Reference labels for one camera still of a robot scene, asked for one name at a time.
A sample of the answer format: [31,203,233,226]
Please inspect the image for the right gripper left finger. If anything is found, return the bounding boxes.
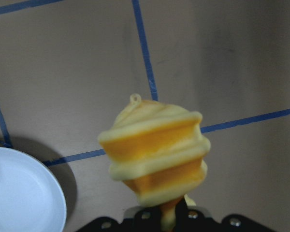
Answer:
[78,206,161,232]

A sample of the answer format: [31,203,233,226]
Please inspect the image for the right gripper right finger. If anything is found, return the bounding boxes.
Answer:
[174,199,273,232]

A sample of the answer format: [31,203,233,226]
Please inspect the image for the blue plate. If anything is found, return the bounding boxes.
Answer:
[0,147,67,232]

